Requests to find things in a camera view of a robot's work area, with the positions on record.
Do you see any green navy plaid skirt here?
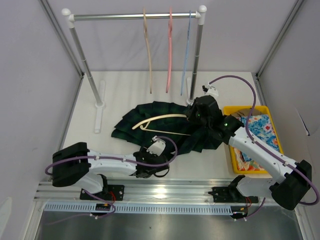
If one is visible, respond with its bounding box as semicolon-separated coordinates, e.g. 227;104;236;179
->
111;101;222;155

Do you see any cream plastic hanger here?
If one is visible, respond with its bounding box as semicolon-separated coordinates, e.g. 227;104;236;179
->
131;113;190;136

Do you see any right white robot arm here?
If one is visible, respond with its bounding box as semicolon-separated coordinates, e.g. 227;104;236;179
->
186;95;312;210

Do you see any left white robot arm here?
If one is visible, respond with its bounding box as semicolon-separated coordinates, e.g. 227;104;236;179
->
51;142;173;200

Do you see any pink plastic hanger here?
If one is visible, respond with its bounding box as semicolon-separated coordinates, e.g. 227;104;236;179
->
165;7;173;93

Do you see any tan wooden hanger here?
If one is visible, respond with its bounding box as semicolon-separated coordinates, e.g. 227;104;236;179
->
142;7;153;94

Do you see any brown cloth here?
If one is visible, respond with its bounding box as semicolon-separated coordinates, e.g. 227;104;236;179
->
230;108;262;118

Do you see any blue floral cloth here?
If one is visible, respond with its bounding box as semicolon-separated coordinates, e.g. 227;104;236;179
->
232;114;281;174

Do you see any yellow plastic bin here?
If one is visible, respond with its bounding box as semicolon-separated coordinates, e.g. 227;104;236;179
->
223;106;283;175

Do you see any silver clothes rack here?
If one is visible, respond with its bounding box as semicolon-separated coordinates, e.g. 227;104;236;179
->
61;5;208;134

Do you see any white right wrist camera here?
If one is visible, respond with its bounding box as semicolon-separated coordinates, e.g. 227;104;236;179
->
202;82;219;99

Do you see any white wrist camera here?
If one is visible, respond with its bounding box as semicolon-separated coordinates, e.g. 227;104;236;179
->
202;82;219;99
146;136;166;156

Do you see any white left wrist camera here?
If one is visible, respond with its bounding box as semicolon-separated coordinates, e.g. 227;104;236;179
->
146;136;166;156

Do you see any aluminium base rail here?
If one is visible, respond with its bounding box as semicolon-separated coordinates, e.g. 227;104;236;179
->
33;177;305;203

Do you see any slotted grey cable duct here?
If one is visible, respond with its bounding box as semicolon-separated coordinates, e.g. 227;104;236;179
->
44;202;233;216

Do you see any blue wire hanger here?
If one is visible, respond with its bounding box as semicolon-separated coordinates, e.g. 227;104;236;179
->
180;10;192;96

